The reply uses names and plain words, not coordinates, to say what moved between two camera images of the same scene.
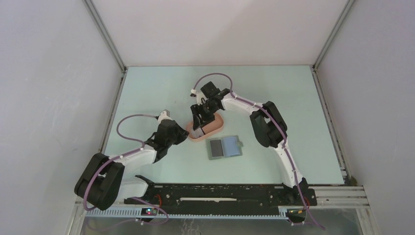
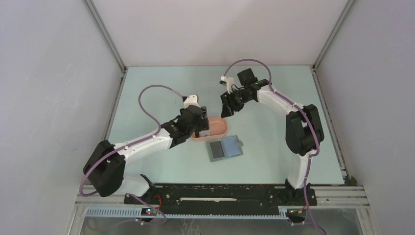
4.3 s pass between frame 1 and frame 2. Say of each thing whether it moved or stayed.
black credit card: stayed
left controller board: stayed
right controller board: stayed
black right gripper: moved
